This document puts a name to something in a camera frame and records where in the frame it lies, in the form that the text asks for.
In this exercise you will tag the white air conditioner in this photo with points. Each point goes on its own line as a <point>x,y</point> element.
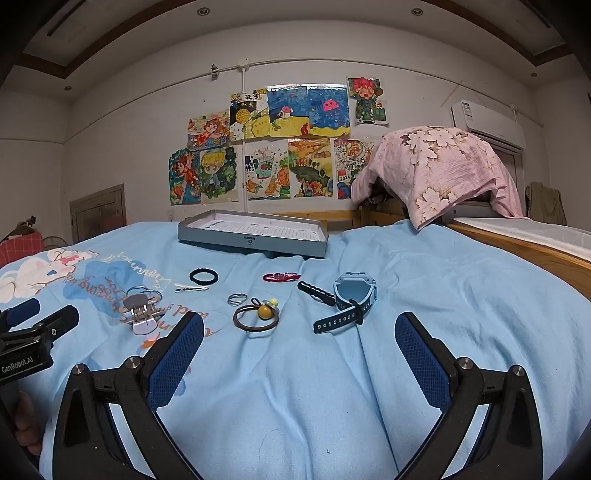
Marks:
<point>489,122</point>

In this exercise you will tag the olive green cloth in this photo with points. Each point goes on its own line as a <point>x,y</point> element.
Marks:
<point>547,203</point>

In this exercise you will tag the ceiling air vent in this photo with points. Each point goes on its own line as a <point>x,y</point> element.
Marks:
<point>538,14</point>
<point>67,18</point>

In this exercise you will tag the white mattress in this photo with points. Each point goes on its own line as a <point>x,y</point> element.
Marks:
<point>531,235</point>

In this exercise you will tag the grey box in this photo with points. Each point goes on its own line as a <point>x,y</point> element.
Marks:
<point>475,211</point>

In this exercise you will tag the grey cardboard tray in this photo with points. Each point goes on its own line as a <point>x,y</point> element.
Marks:
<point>249,242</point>

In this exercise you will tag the white wall conduit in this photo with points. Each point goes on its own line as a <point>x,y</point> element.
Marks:
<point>243,76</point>

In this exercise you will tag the beige claw hair clip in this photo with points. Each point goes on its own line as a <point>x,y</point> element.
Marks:
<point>138,309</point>

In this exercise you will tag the person's left hand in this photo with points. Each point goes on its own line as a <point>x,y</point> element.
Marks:
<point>27,424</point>

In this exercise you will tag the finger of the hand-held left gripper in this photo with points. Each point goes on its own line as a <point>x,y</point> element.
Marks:
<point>55,323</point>
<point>21,311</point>

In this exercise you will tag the brown cabinet door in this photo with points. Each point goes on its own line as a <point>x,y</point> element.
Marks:
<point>97,212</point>

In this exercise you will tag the brown small hair clip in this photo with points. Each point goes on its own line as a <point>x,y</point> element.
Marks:
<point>264,312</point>

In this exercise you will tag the light blue printed blanket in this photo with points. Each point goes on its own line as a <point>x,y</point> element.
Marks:
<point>295,392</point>

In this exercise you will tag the group of wall drawings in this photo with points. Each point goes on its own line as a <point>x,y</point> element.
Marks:
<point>277,138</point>

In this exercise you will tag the red cloth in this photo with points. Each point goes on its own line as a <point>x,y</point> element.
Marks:
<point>18,251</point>

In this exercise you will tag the electric fan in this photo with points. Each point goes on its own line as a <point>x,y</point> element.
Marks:
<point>55,243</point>

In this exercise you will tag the white hair clip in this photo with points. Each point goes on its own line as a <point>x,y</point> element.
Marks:
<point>191,289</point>

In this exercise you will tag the silver thin rings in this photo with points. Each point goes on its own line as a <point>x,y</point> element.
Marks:
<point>230,300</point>

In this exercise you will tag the pink floral blanket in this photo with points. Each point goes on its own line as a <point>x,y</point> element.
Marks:
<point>438,161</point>

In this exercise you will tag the blue wrist watch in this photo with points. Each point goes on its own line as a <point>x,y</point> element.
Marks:
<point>353,293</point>

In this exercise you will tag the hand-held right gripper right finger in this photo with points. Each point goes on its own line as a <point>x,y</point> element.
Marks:
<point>420,360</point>

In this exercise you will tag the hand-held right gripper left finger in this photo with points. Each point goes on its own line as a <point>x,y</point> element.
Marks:
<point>178,360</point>

